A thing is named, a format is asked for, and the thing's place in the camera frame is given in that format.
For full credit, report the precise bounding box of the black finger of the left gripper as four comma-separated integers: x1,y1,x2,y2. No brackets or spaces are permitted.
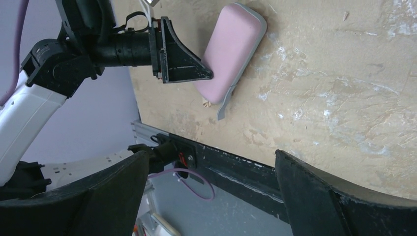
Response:
160,17,213,84

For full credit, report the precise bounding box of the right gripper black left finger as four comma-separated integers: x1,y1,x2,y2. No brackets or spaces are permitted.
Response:
0,151,149,236

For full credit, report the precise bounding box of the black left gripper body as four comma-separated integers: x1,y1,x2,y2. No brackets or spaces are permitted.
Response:
148,18,162,80

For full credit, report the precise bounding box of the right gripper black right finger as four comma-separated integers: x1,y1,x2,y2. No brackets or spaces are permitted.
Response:
275,150,417,236

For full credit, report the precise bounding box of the pink umbrella case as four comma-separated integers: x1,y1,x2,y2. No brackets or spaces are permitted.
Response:
194,2,267,120

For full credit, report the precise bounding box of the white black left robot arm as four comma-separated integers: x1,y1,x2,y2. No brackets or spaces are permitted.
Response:
0,0,213,185

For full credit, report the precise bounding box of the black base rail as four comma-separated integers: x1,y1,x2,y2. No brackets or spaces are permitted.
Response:
150,133,289,223

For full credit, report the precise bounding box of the aluminium frame rail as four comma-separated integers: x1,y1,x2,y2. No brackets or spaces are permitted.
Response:
131,119,169,147

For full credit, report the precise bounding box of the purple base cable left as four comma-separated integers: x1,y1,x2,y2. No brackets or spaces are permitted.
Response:
148,168,216,201

